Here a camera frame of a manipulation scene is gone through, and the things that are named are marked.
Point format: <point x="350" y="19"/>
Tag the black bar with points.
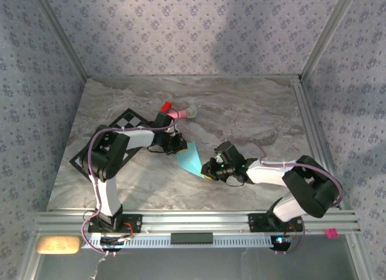
<point x="191" y="238"/>

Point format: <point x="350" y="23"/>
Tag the aluminium corner post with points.
<point x="328" y="35"/>
<point x="60" y="35"/>

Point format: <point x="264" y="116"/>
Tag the black and white checkerboard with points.
<point x="129" y="120"/>

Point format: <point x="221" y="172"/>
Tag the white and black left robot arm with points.
<point x="105" y="159"/>

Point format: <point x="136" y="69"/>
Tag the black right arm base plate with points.
<point x="256" y="222"/>

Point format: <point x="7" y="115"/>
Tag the red block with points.
<point x="166" y="106"/>

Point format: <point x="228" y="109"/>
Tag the pink toy microphone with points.
<point x="190" y="112"/>

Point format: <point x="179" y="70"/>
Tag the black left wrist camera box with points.
<point x="164" y="123"/>

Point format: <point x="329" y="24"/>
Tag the long aluminium frame rail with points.
<point x="196" y="221"/>

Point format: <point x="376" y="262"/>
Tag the aluminium side rail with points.
<point x="310" y="126"/>

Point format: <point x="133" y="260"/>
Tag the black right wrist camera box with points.
<point x="230" y="153"/>

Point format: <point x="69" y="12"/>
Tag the aluminium frame leg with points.
<point x="360" y="262"/>
<point x="28" y="262"/>

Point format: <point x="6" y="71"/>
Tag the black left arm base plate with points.
<point x="132" y="224"/>

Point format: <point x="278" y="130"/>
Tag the pink cube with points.
<point x="331" y="233"/>

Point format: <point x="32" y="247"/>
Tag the light blue cloth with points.
<point x="190" y="159"/>

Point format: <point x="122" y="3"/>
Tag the right control board with light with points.
<point x="282" y="240"/>

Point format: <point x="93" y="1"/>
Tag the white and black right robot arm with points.
<point x="310" y="189"/>

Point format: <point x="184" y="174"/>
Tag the beige sponge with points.
<point x="58" y="244"/>

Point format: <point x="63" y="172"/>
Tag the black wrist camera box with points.
<point x="230" y="153"/>
<point x="164" y="123"/>

